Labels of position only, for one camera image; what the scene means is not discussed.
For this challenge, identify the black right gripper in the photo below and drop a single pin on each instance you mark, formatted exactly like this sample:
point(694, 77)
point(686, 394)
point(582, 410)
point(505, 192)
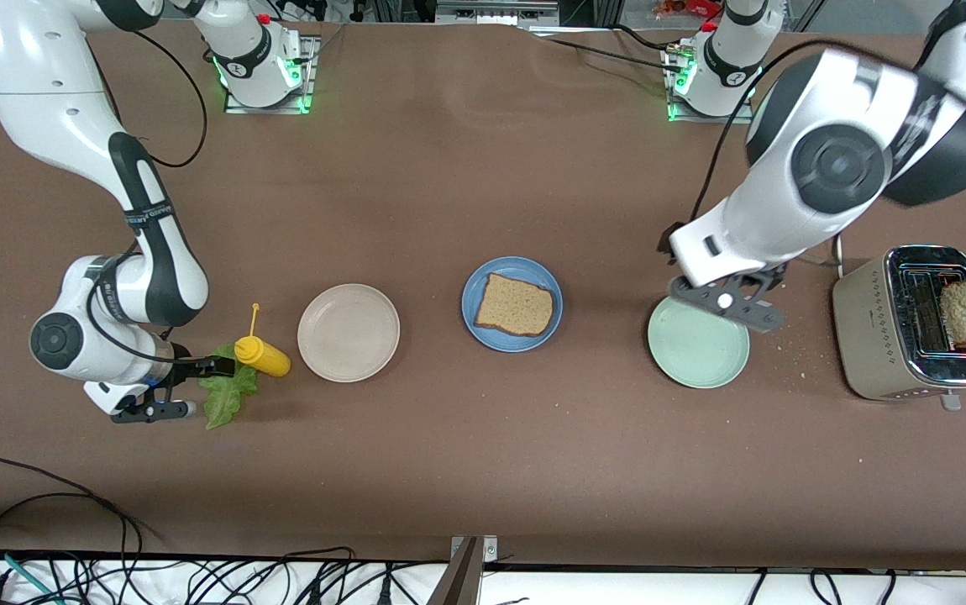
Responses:
point(183, 369)

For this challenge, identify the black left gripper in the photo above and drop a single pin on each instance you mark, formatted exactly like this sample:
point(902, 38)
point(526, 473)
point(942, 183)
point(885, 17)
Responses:
point(664, 241)

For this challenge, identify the green lettuce leaf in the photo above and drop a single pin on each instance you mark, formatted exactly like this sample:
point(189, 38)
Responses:
point(223, 403)

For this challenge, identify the yellow squeeze bottle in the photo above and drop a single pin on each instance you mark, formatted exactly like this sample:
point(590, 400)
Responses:
point(265, 357)

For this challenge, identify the blue round plate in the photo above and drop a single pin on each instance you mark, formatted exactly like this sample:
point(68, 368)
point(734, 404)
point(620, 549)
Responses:
point(483, 336)

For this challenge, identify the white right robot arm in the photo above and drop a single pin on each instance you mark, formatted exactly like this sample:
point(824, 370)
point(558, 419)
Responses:
point(55, 84)

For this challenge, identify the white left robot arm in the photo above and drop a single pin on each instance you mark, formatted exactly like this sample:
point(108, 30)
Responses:
point(836, 160)

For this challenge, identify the mint green round plate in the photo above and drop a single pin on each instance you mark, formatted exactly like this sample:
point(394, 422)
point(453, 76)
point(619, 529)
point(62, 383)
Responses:
point(697, 357)

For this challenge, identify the beige round plate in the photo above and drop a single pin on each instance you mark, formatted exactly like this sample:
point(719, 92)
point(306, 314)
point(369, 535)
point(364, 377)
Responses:
point(349, 336)

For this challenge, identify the beige chrome toaster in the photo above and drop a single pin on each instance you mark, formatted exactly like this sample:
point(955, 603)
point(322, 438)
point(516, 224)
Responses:
point(869, 336)

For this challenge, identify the red snack bag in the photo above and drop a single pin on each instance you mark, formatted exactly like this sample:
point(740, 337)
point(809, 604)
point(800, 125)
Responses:
point(689, 7)

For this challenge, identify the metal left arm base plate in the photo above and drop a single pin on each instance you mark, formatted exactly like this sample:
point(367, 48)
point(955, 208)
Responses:
point(743, 118)

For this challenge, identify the aluminium frame profile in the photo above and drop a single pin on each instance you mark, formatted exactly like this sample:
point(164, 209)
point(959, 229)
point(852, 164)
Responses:
point(496, 12)

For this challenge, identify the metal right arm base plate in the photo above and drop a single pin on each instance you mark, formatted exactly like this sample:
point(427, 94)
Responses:
point(312, 76)

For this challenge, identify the metal mount bracket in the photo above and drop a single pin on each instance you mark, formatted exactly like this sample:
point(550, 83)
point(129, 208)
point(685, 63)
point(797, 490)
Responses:
point(459, 584)

